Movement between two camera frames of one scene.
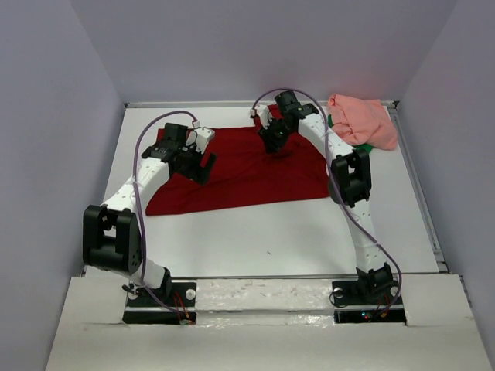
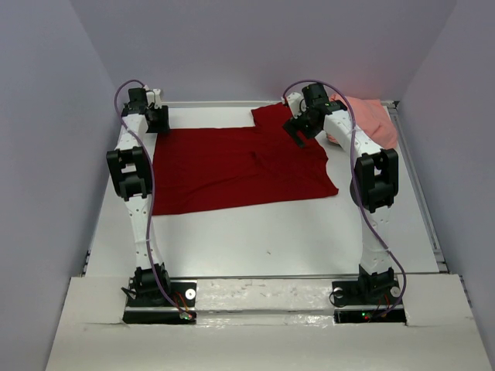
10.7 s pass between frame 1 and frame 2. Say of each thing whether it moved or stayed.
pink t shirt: stayed
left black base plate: stayed
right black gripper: moved
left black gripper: moved
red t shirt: stayed
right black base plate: stayed
